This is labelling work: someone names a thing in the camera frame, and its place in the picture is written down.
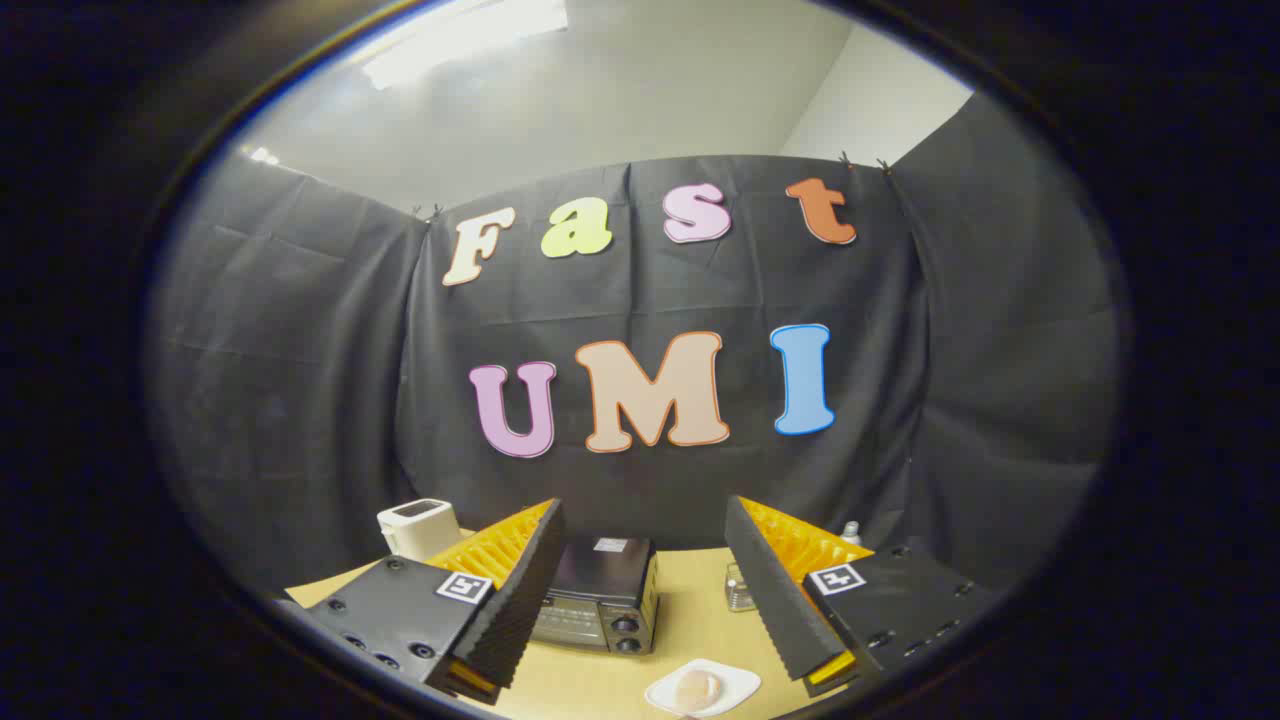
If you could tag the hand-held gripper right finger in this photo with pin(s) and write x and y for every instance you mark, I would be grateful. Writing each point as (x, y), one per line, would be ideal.
(765, 590)

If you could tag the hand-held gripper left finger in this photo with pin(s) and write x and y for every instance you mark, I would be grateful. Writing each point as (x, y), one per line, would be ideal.
(520, 600)

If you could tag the white plate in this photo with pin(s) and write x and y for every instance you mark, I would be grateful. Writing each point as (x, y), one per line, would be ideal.
(740, 682)

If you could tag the sugar-coated cream bun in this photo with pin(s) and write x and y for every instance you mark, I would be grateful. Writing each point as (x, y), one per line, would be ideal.
(697, 688)

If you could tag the black toaster oven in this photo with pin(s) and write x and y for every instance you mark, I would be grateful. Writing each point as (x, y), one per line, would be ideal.
(600, 590)

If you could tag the white and pink bottle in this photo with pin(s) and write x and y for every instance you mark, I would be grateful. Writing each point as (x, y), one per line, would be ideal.
(851, 533)

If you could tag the white pop-up toaster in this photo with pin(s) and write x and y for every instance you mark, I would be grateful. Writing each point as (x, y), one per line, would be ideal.
(415, 525)

